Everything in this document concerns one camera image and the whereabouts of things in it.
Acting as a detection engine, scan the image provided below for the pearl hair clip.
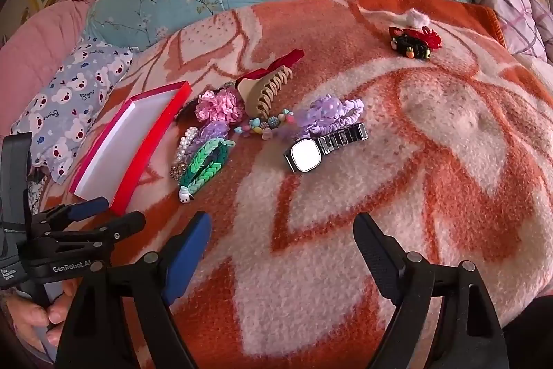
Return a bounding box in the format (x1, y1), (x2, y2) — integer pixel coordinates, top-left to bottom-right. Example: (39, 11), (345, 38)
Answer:
(174, 127), (200, 165)

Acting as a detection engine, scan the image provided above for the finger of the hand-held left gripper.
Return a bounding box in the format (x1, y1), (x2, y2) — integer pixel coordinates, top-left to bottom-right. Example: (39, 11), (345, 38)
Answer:
(27, 211), (146, 262)
(32, 196), (110, 232)

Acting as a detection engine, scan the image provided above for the orange and cream blanket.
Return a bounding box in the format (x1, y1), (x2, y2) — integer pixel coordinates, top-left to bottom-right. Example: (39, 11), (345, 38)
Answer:
(39, 0), (553, 369)

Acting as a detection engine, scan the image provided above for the purple polka dot bow scrunchie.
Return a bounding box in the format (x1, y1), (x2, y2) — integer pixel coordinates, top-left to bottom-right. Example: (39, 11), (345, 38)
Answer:
(296, 93), (366, 136)

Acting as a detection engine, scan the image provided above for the pink ruffled scrunchie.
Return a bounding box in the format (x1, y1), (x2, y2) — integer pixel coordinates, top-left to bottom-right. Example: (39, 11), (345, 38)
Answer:
(195, 89), (245, 126)

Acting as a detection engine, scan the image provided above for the beige hair claw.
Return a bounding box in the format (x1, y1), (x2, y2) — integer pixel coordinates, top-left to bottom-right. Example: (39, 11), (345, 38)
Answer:
(235, 66), (295, 120)

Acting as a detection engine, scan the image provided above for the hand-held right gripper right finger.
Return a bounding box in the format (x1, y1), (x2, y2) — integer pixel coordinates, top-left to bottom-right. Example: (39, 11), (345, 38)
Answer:
(352, 212), (510, 369)

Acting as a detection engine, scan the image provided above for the red box with white inside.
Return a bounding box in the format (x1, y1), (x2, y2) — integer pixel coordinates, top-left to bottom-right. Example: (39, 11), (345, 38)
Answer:
(69, 81), (193, 216)

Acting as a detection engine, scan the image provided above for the pink quilt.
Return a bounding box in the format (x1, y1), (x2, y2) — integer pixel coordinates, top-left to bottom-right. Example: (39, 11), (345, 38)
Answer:
(0, 0), (106, 136)

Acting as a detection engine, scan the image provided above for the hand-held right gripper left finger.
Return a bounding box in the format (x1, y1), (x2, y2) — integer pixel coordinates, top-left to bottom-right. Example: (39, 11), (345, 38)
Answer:
(55, 211), (212, 369)

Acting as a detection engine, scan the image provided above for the small colourful hair clip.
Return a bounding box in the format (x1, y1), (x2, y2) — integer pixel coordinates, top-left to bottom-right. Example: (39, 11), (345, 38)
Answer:
(234, 108), (297, 141)

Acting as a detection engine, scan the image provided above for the small purple flower scrunchie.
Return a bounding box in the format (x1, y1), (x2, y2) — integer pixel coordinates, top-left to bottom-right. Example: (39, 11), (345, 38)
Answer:
(186, 122), (231, 156)

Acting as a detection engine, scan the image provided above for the white pompom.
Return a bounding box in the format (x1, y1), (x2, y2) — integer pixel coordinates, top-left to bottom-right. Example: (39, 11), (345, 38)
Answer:
(404, 9), (431, 28)

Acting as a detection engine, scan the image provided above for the red velvet bow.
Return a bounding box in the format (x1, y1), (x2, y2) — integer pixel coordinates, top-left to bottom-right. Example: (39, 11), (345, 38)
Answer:
(255, 49), (305, 78)

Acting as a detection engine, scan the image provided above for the black comb hair clip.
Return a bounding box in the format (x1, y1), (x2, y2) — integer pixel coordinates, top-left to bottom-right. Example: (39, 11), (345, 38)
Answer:
(174, 96), (204, 122)

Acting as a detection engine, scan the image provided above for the green braided bracelet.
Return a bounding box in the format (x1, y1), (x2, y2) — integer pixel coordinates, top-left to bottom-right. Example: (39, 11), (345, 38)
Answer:
(178, 139), (236, 206)

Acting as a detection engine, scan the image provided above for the blue bear print pillow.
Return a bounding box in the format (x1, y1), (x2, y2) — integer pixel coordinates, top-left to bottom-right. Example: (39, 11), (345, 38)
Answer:
(11, 34), (134, 184)

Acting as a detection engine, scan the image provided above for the black band square wristwatch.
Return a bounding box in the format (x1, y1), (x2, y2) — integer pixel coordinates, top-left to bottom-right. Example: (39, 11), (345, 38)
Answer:
(284, 122), (369, 173)

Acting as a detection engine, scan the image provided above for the purple plaid pillow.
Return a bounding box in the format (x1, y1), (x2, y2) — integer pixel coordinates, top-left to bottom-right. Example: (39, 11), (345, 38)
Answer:
(464, 0), (553, 63)

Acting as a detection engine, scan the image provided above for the person's left hand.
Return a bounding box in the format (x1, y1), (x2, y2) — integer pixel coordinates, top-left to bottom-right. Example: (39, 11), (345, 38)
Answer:
(9, 278), (81, 353)

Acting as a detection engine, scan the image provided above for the black and red hair accessory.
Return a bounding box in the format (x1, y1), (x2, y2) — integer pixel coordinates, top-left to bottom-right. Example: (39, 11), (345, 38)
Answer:
(388, 26), (443, 59)

